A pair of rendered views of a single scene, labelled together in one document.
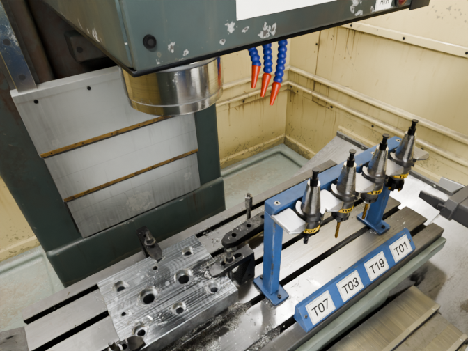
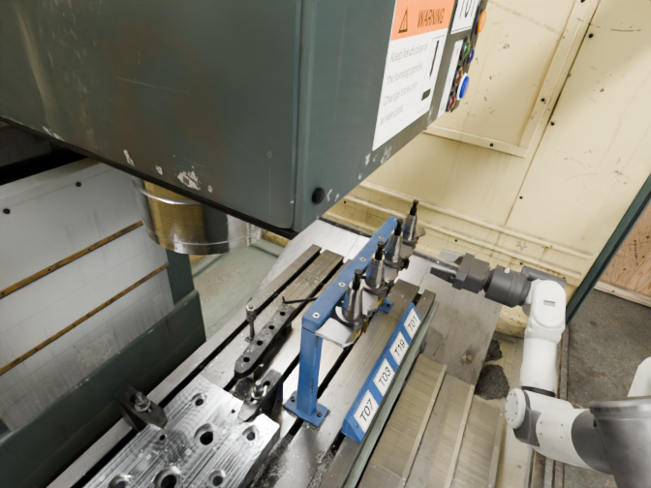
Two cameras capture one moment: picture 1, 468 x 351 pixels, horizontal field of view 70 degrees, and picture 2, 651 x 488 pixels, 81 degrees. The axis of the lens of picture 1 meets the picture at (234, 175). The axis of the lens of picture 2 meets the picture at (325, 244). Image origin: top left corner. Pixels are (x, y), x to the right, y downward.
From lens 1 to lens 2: 0.21 m
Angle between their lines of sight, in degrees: 25
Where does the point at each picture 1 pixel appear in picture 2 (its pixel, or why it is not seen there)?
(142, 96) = (192, 234)
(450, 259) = (442, 319)
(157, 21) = (325, 170)
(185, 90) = not seen: hidden behind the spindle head
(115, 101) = (51, 223)
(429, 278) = (430, 342)
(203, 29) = (352, 167)
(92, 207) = (25, 381)
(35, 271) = not seen: outside the picture
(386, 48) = not seen: hidden behind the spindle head
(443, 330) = (456, 387)
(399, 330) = (425, 403)
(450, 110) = (417, 180)
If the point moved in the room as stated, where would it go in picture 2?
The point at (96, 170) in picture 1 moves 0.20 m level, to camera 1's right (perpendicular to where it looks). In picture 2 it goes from (27, 326) to (136, 299)
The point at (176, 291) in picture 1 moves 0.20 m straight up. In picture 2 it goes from (204, 457) to (192, 398)
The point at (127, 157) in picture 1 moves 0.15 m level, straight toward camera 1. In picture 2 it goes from (74, 296) to (105, 334)
